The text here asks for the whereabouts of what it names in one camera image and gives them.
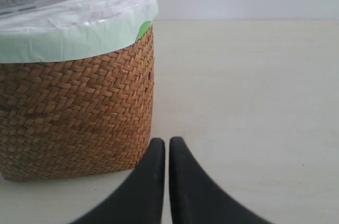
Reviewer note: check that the woven wicker waste basket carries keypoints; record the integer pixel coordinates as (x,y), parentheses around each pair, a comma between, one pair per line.
(77,118)

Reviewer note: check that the white plastic bin liner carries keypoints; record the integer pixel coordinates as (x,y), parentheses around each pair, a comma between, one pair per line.
(63,30)

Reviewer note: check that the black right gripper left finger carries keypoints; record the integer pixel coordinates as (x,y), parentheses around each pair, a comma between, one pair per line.
(139,199)

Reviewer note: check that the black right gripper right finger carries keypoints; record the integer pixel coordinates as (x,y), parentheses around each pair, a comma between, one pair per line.
(195,197)

